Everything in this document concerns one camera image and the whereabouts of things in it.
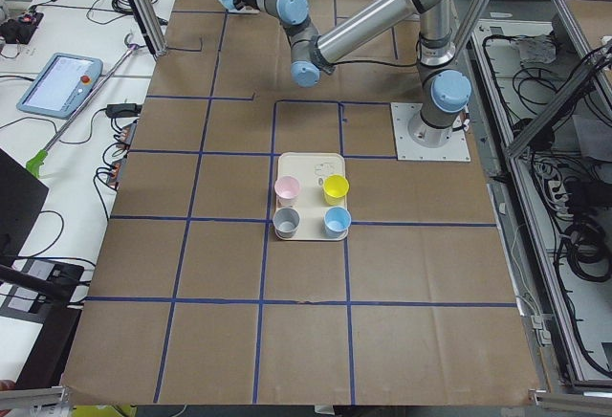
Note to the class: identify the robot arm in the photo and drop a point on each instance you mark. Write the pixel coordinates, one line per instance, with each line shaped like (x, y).
(314, 52)

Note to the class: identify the aluminium frame post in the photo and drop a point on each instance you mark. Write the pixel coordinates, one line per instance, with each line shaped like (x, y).
(150, 26)

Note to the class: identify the pink plastic cup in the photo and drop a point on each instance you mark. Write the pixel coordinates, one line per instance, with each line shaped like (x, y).
(287, 189)

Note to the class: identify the yellow plastic cup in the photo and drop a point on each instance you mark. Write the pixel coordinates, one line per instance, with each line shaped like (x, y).
(335, 189)

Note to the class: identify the grey plastic cup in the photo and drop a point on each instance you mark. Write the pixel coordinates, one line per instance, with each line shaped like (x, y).
(286, 221)

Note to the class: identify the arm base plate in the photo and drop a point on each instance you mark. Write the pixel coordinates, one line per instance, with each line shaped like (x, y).
(417, 142)

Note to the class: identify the cream plastic tray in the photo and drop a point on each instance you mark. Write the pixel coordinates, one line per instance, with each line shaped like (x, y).
(311, 169)

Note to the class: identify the blue teach pendant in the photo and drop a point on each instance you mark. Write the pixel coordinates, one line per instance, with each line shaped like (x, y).
(61, 87)

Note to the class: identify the black power adapter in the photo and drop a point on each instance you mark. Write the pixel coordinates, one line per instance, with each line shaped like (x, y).
(122, 110)

